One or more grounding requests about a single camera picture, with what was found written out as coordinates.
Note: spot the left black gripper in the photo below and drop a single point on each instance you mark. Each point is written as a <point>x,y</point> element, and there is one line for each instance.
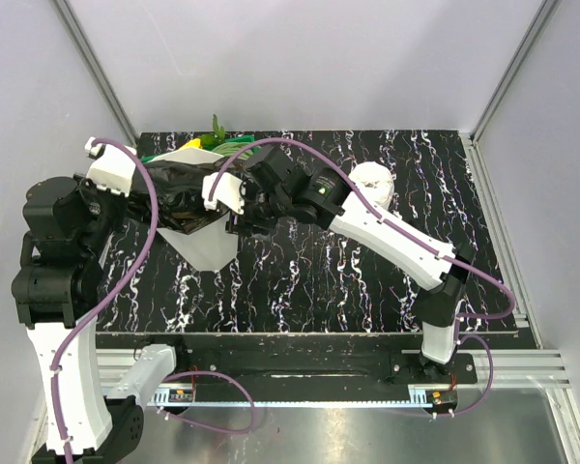
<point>122,200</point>

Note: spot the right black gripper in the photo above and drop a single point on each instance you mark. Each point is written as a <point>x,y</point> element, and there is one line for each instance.
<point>250,220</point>

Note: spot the white translucent trash bin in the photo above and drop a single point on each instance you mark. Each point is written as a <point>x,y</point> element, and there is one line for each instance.
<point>210,248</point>

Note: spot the black trash bag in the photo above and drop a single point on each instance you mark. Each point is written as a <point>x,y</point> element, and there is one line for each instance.
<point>178,189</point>

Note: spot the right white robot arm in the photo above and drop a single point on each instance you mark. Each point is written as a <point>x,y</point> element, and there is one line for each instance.
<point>440,269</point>

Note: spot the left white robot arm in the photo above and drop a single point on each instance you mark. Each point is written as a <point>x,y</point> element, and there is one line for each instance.
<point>85,424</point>

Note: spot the green coiled bean bundle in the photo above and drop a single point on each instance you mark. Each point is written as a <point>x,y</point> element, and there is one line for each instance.
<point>231,147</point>

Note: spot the green leafy toy plant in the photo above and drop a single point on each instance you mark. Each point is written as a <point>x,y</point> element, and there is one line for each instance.
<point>215,137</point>

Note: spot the yellow toy vegetable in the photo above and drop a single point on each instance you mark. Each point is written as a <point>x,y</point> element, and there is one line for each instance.
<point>194,143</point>

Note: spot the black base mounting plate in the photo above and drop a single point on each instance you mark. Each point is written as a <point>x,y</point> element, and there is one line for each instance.
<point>392,357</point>

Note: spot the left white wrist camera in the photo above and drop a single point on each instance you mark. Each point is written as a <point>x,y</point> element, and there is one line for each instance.
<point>111,169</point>

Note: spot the right aluminium frame post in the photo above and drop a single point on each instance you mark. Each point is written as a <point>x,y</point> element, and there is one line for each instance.
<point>530,39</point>

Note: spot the aluminium frame post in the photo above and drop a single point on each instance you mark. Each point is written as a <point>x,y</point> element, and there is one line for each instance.
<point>530,39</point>
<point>92,63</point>

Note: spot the left aluminium frame post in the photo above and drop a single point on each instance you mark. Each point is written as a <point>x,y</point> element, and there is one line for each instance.
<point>92,63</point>

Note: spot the white slotted cable duct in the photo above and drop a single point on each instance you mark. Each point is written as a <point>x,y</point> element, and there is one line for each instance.
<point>286,394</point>

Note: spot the aluminium front rail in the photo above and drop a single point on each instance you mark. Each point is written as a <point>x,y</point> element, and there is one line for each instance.
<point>513,369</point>

